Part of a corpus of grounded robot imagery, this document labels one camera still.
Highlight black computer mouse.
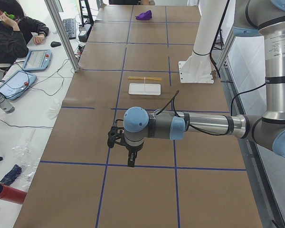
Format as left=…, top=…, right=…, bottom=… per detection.
left=50, top=41, right=61, bottom=48

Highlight person in black jacket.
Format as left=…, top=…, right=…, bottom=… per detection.
left=0, top=0, right=49, bottom=64

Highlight red cylinder tube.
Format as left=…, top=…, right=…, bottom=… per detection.
left=0, top=183, right=27, bottom=205

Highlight blue teach pendant near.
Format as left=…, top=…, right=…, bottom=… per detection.
left=0, top=70, right=37, bottom=100

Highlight clear plastic wrap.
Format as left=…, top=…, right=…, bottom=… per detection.
left=12, top=129, right=41, bottom=192

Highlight white crumpled tissue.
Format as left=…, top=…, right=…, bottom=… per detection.
left=47, top=99, right=62, bottom=120

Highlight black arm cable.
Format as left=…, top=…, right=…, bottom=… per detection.
left=155, top=80, right=268, bottom=136

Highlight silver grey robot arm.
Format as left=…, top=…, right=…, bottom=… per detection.
left=122, top=0, right=285, bottom=167

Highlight aluminium frame post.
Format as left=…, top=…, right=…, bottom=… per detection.
left=45, top=0, right=79, bottom=72

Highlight white rack with wooden rods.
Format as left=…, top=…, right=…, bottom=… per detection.
left=128, top=76, right=162, bottom=95

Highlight grey water bottle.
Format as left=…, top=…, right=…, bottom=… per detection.
left=0, top=93, right=15, bottom=114

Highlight purple towel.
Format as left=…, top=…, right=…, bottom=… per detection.
left=135, top=10, right=152, bottom=21

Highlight blue teach pendant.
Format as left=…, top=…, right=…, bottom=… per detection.
left=0, top=70, right=37, bottom=100
left=22, top=49, right=52, bottom=72

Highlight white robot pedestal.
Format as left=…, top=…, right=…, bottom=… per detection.
left=179, top=0, right=235, bottom=84

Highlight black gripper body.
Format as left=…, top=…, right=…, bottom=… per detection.
left=126, top=146, right=143, bottom=159

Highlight blue teach pendant far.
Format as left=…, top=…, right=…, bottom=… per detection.
left=22, top=49, right=52, bottom=72

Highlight black keyboard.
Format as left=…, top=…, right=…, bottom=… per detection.
left=62, top=19, right=76, bottom=39

